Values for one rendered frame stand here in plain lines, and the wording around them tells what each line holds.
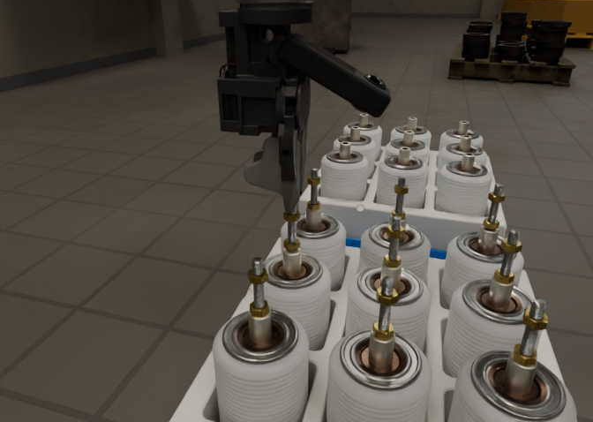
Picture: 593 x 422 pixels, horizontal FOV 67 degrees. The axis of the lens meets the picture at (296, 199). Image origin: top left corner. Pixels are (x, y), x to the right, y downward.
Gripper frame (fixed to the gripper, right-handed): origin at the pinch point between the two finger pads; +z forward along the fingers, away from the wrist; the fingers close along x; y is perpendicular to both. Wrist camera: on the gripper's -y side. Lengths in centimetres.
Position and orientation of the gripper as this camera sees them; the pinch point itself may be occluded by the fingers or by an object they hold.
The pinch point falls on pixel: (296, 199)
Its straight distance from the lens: 50.9
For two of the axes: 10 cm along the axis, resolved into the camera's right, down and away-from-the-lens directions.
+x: -1.8, 4.2, -8.9
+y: -9.8, -0.8, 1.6
